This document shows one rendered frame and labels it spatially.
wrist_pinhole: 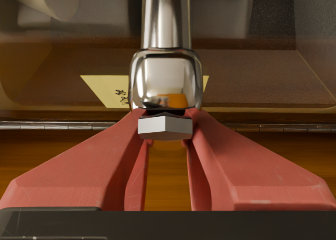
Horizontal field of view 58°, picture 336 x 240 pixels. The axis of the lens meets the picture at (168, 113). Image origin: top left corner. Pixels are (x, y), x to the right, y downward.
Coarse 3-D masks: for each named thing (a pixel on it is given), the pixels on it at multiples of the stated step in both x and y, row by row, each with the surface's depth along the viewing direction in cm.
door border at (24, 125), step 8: (24, 128) 33; (32, 128) 33; (40, 128) 33; (72, 128) 33; (80, 128) 33; (88, 128) 33; (232, 128) 33; (264, 128) 33; (272, 128) 33; (280, 128) 33; (312, 128) 33; (320, 128) 33; (328, 128) 33
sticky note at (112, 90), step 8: (88, 80) 19; (96, 80) 19; (104, 80) 19; (112, 80) 19; (120, 80) 19; (96, 88) 20; (104, 88) 20; (112, 88) 20; (120, 88) 20; (104, 96) 22; (112, 96) 22; (120, 96) 22; (104, 104) 24; (112, 104) 24; (120, 104) 24
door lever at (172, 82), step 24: (144, 0) 7; (168, 0) 7; (144, 24) 7; (168, 24) 7; (144, 48) 6; (168, 48) 6; (144, 72) 6; (168, 72) 6; (192, 72) 6; (144, 96) 6; (168, 96) 6; (192, 96) 6; (144, 120) 6; (168, 120) 6; (192, 120) 7; (168, 144) 10
